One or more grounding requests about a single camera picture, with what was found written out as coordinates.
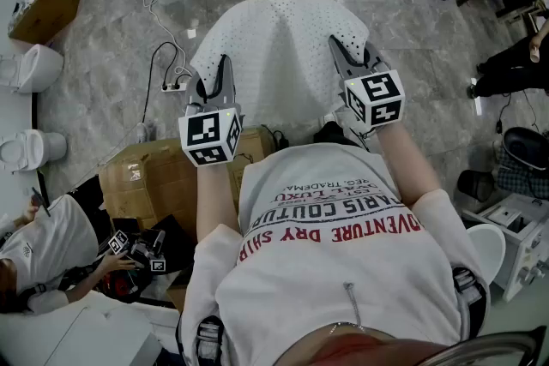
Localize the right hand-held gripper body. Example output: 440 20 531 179
336 58 407 138

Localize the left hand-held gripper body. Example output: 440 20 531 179
178 89 244 169

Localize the white perforated bath mat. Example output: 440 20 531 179
190 0 371 129

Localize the person's right forearm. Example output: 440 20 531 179
371 124 443 207

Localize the person's left forearm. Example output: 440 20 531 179
196 158 242 246

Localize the large flat cardboard box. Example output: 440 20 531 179
98 126 278 237

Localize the grey marble floor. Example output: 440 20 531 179
0 0 549 314

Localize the person's black trouser leg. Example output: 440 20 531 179
312 120 371 152

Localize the white paper sheet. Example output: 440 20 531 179
468 77 482 116

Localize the black mesh wastebasket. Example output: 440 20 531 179
455 169 498 203

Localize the black helmet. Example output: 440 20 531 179
503 126 549 173

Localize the white toilet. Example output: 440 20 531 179
0 129 69 173
0 43 65 95

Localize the checkered cloth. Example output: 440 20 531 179
496 143 549 203

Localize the open brown cardboard box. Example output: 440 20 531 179
7 0 86 45

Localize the person's white printed t-shirt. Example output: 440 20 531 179
177 141 492 366

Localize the white round seat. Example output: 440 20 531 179
464 223 508 289

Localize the white open cabinet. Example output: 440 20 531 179
462 192 549 303

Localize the white counter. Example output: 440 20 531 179
0 291 182 366

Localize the black power cable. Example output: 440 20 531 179
141 40 193 132

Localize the black charger with cable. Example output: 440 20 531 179
259 123 292 150

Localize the white power cable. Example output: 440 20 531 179
140 0 190 79

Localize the thin black cable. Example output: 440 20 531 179
495 91 542 135

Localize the person's grey harness strap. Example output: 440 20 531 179
450 267 489 340
195 315 226 366

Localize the person's grey neck cord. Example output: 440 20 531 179
341 281 368 333

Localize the dark metal headset frame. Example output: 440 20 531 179
402 324 549 366

